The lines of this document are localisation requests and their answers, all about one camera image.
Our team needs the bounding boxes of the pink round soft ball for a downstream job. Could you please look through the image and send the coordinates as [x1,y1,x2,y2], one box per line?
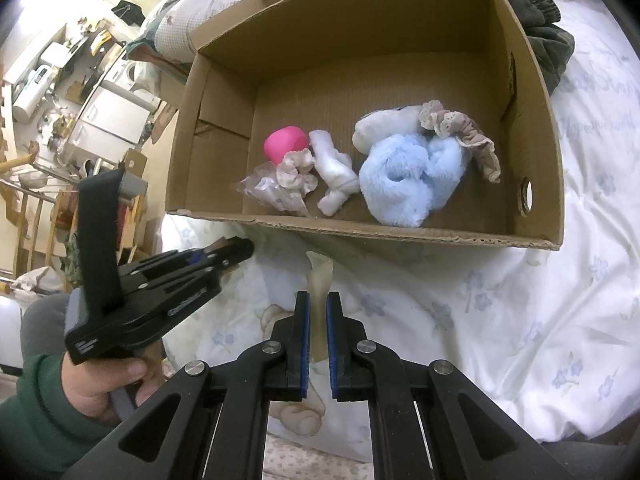
[262,126,309,165]

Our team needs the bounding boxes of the green sleeve left forearm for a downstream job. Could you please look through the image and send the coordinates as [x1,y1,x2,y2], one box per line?
[1,354,113,479]

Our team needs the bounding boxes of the brown cardboard box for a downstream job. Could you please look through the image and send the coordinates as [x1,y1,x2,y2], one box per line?
[166,0,564,250]

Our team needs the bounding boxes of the wooden drying rack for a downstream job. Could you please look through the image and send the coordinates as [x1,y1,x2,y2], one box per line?
[1,151,149,292]

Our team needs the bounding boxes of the white washing machine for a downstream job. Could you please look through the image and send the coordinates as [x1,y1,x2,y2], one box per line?
[100,58,162,113]

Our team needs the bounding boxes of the beige thin stocking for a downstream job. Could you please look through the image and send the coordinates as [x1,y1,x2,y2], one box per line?
[306,252,333,362]

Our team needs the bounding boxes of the light blue fluffy socks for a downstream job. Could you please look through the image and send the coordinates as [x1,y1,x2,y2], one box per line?
[359,133,470,228]

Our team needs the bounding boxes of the beige lace scrunchie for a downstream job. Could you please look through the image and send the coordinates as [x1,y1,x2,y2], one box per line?
[419,100,501,184]

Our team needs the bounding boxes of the clear plastic bag with scrunchie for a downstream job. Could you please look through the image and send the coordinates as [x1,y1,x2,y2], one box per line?
[235,148,318,217]

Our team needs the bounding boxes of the white cloth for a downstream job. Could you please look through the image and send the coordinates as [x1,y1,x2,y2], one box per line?
[309,130,360,217]

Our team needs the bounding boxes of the white rolled sock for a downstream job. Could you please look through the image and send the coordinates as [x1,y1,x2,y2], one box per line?
[352,105,422,155]

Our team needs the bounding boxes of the dark green fleece garment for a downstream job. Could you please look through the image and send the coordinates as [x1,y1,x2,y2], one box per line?
[509,0,575,94]

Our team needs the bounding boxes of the white floral duvet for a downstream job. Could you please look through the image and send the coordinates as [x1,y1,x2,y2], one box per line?
[160,0,639,442]

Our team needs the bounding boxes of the person's left hand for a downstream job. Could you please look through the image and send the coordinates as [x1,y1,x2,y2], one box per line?
[61,341,165,425]

